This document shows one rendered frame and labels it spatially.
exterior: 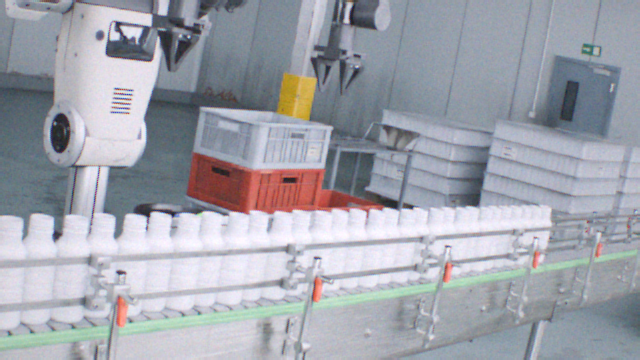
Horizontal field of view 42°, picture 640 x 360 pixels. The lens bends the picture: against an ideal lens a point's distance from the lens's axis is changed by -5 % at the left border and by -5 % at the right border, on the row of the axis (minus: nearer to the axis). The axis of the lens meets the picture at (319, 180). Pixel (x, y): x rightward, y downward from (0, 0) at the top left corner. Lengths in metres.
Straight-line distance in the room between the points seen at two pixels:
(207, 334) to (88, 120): 0.69
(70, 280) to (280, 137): 2.93
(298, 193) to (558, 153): 4.18
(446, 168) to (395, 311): 6.96
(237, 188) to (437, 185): 4.99
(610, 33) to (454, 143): 4.27
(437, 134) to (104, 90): 7.13
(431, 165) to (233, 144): 5.03
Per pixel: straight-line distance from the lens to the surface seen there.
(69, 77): 2.08
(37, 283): 1.35
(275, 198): 4.31
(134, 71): 2.09
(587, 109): 12.43
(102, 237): 1.41
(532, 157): 8.34
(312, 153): 4.46
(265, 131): 4.10
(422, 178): 9.08
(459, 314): 2.25
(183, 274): 1.52
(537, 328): 2.84
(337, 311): 1.82
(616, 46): 12.42
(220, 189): 4.25
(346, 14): 1.92
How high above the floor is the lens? 1.48
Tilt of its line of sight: 8 degrees down
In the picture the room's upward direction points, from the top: 11 degrees clockwise
